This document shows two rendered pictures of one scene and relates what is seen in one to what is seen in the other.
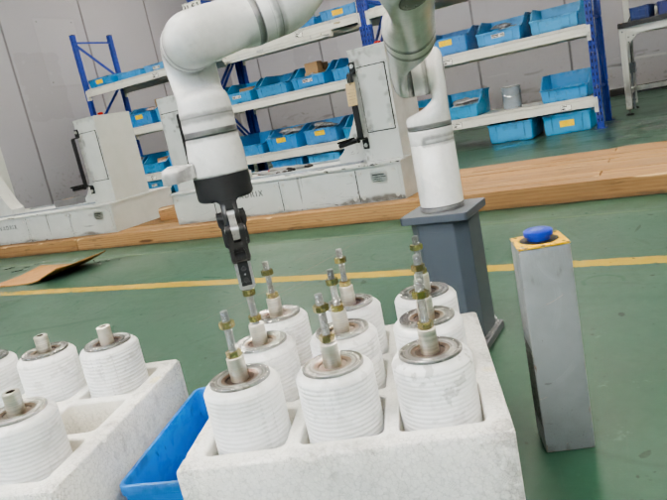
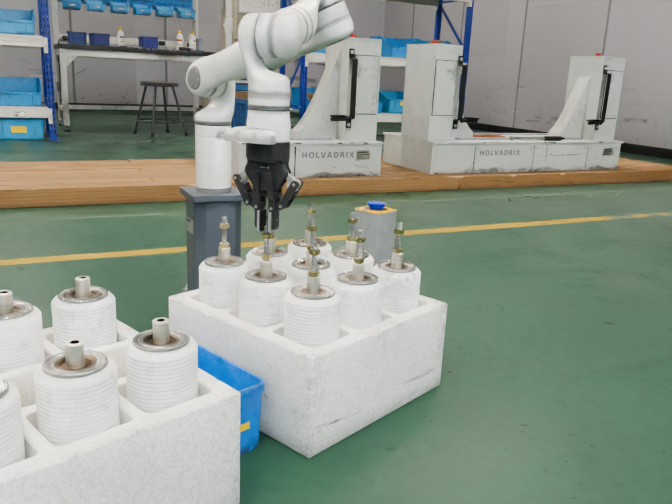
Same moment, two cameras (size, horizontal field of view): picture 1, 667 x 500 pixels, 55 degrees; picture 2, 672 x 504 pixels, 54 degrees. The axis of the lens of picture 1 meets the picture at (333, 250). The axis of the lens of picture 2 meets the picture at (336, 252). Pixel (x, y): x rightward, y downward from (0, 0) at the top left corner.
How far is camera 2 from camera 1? 1.03 m
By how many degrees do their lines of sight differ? 56
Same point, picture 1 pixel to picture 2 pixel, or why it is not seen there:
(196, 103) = (284, 84)
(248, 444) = (334, 335)
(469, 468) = (431, 328)
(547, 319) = (382, 257)
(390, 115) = not seen: outside the picture
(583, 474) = not seen: hidden behind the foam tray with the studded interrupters
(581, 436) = not seen: hidden behind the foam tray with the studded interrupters
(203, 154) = (281, 124)
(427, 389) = (412, 286)
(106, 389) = (102, 339)
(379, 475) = (401, 339)
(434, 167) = (223, 156)
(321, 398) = (372, 296)
